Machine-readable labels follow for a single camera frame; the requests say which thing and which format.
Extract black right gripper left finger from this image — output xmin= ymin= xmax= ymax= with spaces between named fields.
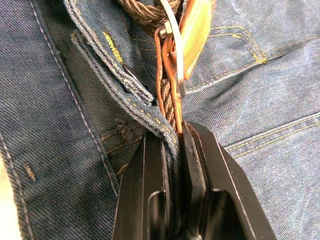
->
xmin=111 ymin=132 xmax=185 ymax=240

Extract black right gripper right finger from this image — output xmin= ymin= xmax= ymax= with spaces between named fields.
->
xmin=181 ymin=121 xmax=277 ymax=240

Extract blue denim shorts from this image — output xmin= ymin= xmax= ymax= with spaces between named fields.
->
xmin=0 ymin=0 xmax=320 ymax=240

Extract brown braided belt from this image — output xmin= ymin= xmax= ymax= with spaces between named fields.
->
xmin=117 ymin=0 xmax=217 ymax=141

